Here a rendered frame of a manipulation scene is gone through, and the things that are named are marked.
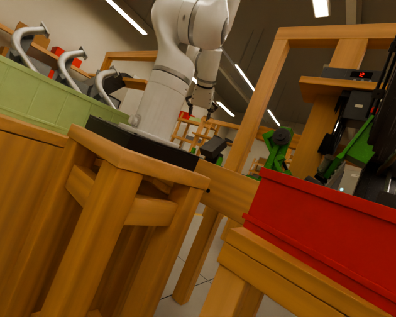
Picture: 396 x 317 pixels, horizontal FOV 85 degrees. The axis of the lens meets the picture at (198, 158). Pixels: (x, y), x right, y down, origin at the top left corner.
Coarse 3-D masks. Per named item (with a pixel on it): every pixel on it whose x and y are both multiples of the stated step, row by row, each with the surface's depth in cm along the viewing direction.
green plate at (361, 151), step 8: (368, 120) 78; (360, 128) 78; (368, 128) 78; (360, 136) 79; (368, 136) 77; (352, 144) 78; (360, 144) 78; (344, 152) 79; (352, 152) 79; (360, 152) 78; (368, 152) 76; (352, 160) 82; (360, 160) 77; (368, 160) 76; (336, 168) 86
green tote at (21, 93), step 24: (0, 72) 68; (24, 72) 71; (0, 96) 69; (24, 96) 72; (48, 96) 76; (72, 96) 80; (24, 120) 74; (48, 120) 78; (72, 120) 82; (120, 120) 92
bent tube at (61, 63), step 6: (66, 54) 100; (72, 54) 102; (78, 54) 104; (84, 54) 106; (60, 60) 97; (66, 60) 100; (60, 66) 97; (60, 72) 97; (66, 72) 98; (72, 84) 99; (78, 90) 100
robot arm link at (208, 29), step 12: (204, 0) 60; (216, 0) 58; (192, 12) 58; (204, 12) 58; (216, 12) 58; (192, 24) 59; (204, 24) 58; (216, 24) 58; (228, 24) 62; (192, 36) 62; (204, 36) 60; (216, 36) 60; (204, 48) 65; (216, 48) 65
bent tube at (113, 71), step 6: (114, 66) 115; (102, 72) 110; (108, 72) 112; (114, 72) 115; (96, 78) 107; (102, 78) 110; (96, 84) 107; (102, 90) 108; (108, 102) 109; (114, 108) 111
